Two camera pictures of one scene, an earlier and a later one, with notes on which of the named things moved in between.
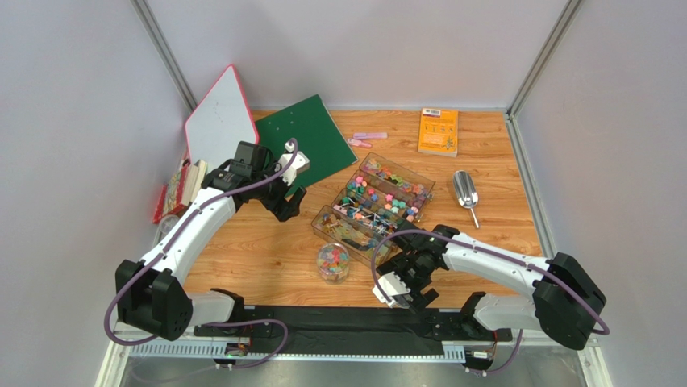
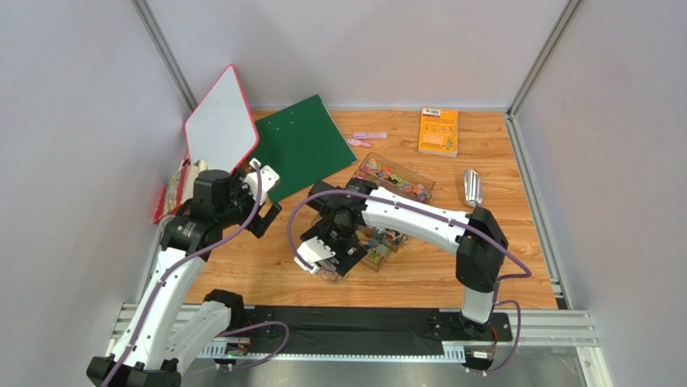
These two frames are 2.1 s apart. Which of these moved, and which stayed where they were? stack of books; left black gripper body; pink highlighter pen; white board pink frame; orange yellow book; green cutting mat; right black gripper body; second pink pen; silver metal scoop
Moved: left black gripper body; right black gripper body; silver metal scoop
Stayed: white board pink frame; pink highlighter pen; orange yellow book; stack of books; green cutting mat; second pink pen
